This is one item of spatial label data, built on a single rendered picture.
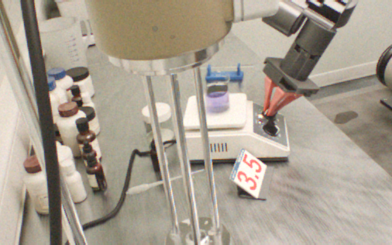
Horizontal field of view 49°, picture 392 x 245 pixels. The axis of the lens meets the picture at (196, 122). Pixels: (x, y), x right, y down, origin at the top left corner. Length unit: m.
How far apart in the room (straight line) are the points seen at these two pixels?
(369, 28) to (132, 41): 2.54
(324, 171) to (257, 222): 0.18
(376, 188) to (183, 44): 0.56
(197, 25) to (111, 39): 0.06
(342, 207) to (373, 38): 2.15
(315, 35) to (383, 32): 2.08
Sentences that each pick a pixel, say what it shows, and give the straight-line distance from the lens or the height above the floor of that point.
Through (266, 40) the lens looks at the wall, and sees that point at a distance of 2.47.
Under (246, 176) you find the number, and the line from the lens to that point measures 0.76.
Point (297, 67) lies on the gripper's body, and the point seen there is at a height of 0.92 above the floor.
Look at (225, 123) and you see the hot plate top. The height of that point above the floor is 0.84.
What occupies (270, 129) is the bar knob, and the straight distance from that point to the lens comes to 0.82.
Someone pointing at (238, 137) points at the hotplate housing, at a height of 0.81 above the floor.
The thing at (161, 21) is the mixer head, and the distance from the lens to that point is 0.27.
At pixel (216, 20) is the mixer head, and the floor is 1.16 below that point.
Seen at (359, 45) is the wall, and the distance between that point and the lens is 2.79.
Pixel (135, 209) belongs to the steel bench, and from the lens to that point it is 0.77.
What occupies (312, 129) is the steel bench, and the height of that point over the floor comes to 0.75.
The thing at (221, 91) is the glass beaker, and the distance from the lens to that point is 0.79.
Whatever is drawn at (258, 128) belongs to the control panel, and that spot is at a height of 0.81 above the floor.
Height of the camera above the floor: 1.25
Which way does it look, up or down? 31 degrees down
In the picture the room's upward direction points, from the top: 8 degrees counter-clockwise
